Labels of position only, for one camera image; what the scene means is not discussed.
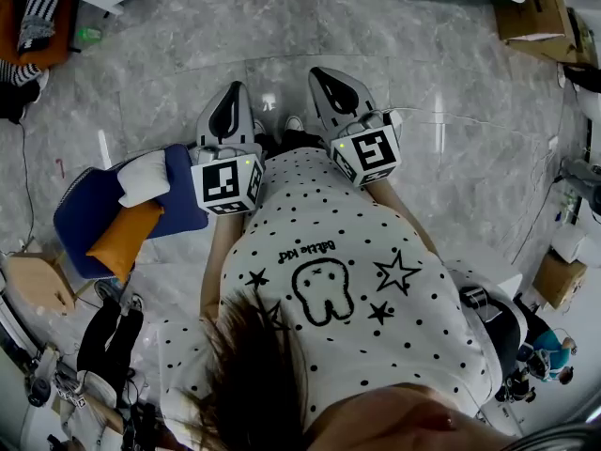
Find orange cushion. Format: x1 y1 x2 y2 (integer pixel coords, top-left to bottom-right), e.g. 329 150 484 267
0 0 74 70

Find small cardboard box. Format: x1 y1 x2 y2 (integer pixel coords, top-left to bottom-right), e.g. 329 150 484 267
532 247 589 311

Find striped black white cloth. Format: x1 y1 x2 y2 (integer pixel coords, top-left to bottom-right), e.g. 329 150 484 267
16 0 63 54

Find wooden stool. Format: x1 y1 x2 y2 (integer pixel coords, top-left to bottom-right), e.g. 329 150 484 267
3 250 77 318

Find person's white dotted shirt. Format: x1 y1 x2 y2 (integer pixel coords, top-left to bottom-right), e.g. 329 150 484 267
156 146 504 443

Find black floor cable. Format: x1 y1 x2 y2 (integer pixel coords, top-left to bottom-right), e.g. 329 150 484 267
19 118 38 253

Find person's black trousers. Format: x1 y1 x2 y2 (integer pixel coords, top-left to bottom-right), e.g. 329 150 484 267
260 128 332 160

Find large cardboard box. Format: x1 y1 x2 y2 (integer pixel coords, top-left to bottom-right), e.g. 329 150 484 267
491 0 586 66

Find white box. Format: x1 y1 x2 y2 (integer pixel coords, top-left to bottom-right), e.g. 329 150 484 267
549 226 601 269

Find person's left forearm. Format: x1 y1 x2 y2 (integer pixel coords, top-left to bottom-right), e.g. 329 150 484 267
200 210 246 319

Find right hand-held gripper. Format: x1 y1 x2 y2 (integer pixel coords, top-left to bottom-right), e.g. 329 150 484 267
307 67 405 189

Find orange pillow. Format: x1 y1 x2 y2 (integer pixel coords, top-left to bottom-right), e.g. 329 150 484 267
85 198 166 287

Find person's right forearm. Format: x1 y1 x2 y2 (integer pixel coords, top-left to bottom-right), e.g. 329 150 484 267
364 178 441 258

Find blue armchair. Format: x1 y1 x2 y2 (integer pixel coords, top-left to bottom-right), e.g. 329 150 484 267
52 142 210 282

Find white pillow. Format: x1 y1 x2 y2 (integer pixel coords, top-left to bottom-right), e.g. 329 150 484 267
116 149 171 209

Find black waist pack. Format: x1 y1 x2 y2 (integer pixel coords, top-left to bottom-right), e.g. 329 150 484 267
457 283 525 381

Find grey stand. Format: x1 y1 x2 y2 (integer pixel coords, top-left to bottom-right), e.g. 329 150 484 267
556 155 601 218

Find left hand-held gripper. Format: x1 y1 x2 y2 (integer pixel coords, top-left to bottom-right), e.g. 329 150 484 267
190 81 266 216

